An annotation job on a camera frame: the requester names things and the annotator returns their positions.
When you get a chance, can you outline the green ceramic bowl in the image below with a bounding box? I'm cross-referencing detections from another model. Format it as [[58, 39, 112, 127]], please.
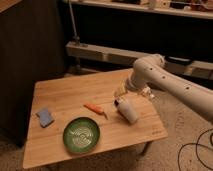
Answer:
[[63, 117, 100, 154]]

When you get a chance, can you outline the dark cabinet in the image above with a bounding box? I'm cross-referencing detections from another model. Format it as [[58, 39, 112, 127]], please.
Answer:
[[0, 0, 66, 147]]

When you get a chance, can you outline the metal stand pole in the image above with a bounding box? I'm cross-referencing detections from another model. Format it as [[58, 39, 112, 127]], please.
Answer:
[[68, 0, 81, 46]]

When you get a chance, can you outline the wooden shelf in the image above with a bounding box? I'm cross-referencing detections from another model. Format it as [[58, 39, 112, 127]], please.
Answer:
[[62, 0, 213, 20], [66, 42, 213, 80]]

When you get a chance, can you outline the small white box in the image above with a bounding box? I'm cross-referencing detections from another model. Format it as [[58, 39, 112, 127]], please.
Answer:
[[142, 87, 155, 99]]

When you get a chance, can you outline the black cable on floor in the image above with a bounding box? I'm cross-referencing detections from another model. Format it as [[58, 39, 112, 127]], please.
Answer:
[[177, 128, 213, 171]]

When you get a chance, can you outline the blue sponge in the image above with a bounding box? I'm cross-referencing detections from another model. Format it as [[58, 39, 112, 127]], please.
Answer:
[[36, 108, 54, 128]]

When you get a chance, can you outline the lower wooden shelf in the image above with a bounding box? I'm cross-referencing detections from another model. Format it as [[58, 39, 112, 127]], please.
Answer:
[[66, 42, 213, 80]]

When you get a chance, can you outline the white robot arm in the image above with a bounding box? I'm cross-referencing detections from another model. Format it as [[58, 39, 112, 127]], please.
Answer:
[[114, 54, 213, 124]]

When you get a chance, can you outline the wooden table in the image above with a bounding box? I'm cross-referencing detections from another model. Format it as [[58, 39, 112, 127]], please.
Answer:
[[23, 69, 168, 169]]

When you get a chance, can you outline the black handle on shelf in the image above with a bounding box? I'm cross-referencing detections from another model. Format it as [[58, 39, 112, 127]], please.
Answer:
[[165, 56, 193, 66]]

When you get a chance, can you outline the upper wooden shelf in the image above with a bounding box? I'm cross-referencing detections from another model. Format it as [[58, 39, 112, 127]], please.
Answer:
[[62, 0, 213, 20]]

